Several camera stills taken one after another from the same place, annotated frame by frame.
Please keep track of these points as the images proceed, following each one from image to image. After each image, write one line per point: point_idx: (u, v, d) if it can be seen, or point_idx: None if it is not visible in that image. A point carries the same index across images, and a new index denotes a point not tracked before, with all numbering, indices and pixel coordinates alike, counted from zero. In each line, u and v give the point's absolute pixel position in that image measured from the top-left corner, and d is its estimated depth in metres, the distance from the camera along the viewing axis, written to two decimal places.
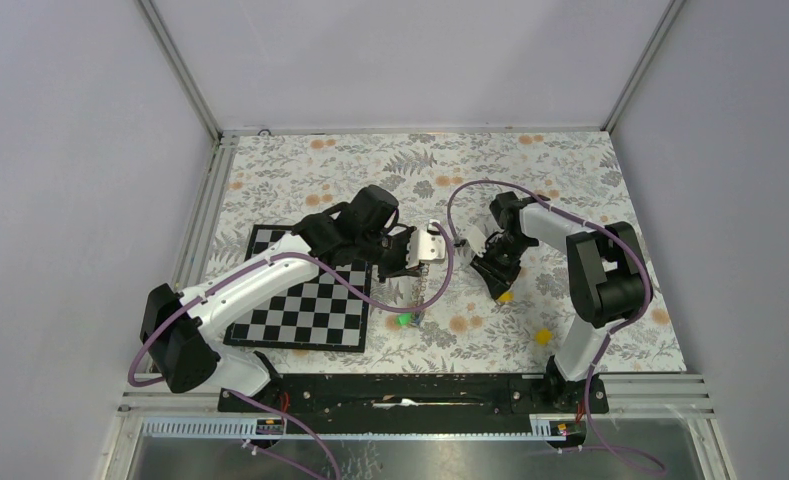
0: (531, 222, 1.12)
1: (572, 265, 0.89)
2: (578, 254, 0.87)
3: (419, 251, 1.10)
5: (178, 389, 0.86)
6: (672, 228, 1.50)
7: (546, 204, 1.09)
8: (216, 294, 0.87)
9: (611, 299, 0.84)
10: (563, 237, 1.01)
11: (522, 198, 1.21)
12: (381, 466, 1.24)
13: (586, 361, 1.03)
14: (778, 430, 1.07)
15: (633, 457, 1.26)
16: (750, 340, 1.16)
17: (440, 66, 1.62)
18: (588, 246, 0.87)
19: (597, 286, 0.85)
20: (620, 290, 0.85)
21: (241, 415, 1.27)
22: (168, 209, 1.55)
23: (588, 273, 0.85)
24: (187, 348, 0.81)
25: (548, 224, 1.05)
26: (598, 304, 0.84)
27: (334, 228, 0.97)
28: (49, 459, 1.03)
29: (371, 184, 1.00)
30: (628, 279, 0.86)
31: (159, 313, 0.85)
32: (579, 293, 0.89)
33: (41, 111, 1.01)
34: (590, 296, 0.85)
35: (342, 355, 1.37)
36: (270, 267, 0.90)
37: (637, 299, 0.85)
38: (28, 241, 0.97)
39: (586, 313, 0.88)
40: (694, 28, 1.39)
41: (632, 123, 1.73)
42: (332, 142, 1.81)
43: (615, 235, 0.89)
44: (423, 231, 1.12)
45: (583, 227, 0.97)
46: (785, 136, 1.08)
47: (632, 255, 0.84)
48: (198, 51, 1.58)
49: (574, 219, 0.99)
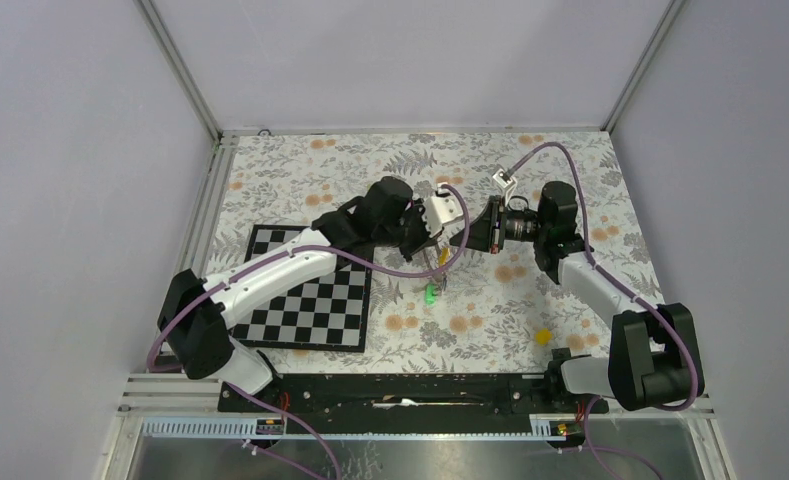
0: (570, 275, 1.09)
1: (615, 344, 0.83)
2: (626, 340, 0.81)
3: (438, 218, 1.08)
5: (193, 375, 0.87)
6: (673, 227, 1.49)
7: (591, 259, 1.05)
8: (239, 281, 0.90)
9: (656, 390, 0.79)
10: (605, 301, 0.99)
11: (572, 245, 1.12)
12: (381, 466, 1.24)
13: (595, 391, 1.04)
14: (779, 430, 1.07)
15: (634, 457, 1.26)
16: (751, 340, 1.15)
17: (441, 66, 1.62)
18: (637, 332, 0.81)
19: (641, 374, 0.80)
20: (667, 380, 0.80)
21: (241, 415, 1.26)
22: (168, 209, 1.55)
23: (633, 359, 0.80)
24: (209, 332, 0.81)
25: (596, 288, 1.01)
26: (641, 394, 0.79)
27: (349, 223, 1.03)
28: (49, 458, 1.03)
29: (383, 178, 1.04)
30: (674, 366, 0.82)
31: (182, 297, 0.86)
32: (617, 375, 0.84)
33: (39, 109, 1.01)
34: (632, 385, 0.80)
35: (342, 355, 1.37)
36: (291, 259, 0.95)
37: (682, 390, 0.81)
38: (28, 239, 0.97)
39: (621, 394, 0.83)
40: (695, 27, 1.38)
41: (632, 123, 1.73)
42: (332, 142, 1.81)
43: (667, 322, 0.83)
44: (435, 197, 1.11)
45: (632, 301, 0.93)
46: (786, 135, 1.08)
47: (683, 348, 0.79)
48: (199, 51, 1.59)
49: (624, 290, 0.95)
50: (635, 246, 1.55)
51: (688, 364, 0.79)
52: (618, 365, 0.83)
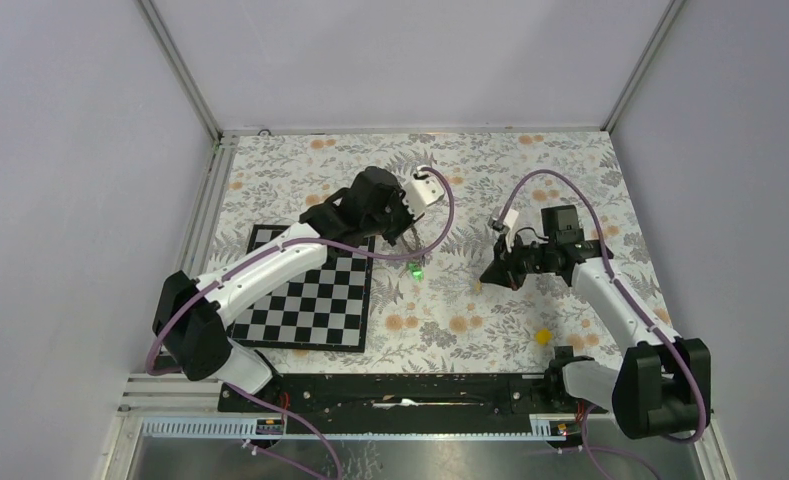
0: (584, 283, 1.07)
1: (625, 372, 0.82)
2: (637, 374, 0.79)
3: (422, 199, 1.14)
5: (193, 376, 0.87)
6: (673, 227, 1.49)
7: (611, 271, 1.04)
8: (233, 279, 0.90)
9: (659, 423, 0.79)
10: (619, 322, 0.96)
11: (586, 246, 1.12)
12: (381, 466, 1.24)
13: (593, 396, 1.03)
14: (780, 430, 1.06)
15: (634, 457, 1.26)
16: (751, 340, 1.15)
17: (441, 66, 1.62)
18: (651, 368, 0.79)
19: (648, 407, 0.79)
20: (671, 413, 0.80)
21: (241, 415, 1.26)
22: (168, 208, 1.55)
23: (642, 392, 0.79)
24: (206, 331, 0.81)
25: (610, 311, 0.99)
26: (643, 425, 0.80)
27: (337, 214, 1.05)
28: (49, 459, 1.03)
29: (367, 168, 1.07)
30: (682, 400, 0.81)
31: (176, 299, 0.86)
32: (623, 402, 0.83)
33: (41, 110, 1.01)
34: (637, 416, 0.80)
35: (342, 355, 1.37)
36: (282, 253, 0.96)
37: (685, 422, 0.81)
38: (28, 238, 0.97)
39: (624, 420, 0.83)
40: (695, 28, 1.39)
41: (632, 124, 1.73)
42: (332, 141, 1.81)
43: (683, 359, 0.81)
44: (415, 180, 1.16)
45: (648, 330, 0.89)
46: (787, 135, 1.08)
47: (695, 388, 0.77)
48: (198, 51, 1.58)
49: (642, 317, 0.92)
50: (635, 246, 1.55)
51: (697, 401, 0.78)
52: (625, 393, 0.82)
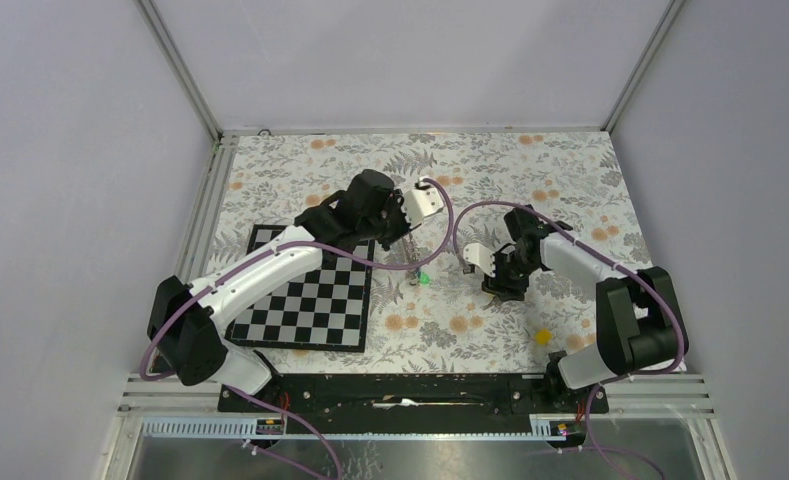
0: (552, 255, 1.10)
1: (601, 311, 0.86)
2: (610, 305, 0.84)
3: (422, 210, 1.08)
5: (188, 381, 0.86)
6: (672, 227, 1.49)
7: (570, 237, 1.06)
8: (226, 284, 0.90)
9: (644, 352, 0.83)
10: (586, 273, 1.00)
11: (541, 225, 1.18)
12: (381, 466, 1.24)
13: (593, 379, 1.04)
14: (779, 430, 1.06)
15: (635, 457, 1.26)
16: (750, 340, 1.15)
17: (441, 65, 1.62)
18: (620, 297, 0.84)
19: (629, 339, 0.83)
20: (654, 343, 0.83)
21: (241, 415, 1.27)
22: (168, 209, 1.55)
23: (619, 324, 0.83)
24: (199, 336, 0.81)
25: (576, 265, 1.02)
26: (630, 358, 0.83)
27: (333, 217, 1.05)
28: (48, 459, 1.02)
29: (365, 170, 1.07)
30: (660, 328, 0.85)
31: (169, 305, 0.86)
32: (606, 343, 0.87)
33: (39, 108, 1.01)
34: (621, 349, 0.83)
35: (342, 355, 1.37)
36: (276, 257, 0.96)
37: (669, 350, 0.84)
38: (28, 238, 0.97)
39: (611, 360, 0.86)
40: (694, 27, 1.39)
41: (632, 124, 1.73)
42: (332, 142, 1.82)
43: (649, 285, 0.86)
44: (415, 189, 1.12)
45: (612, 270, 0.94)
46: (786, 135, 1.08)
47: (666, 309, 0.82)
48: (198, 50, 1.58)
49: (603, 259, 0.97)
50: (635, 246, 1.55)
51: (674, 325, 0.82)
52: (606, 330, 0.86)
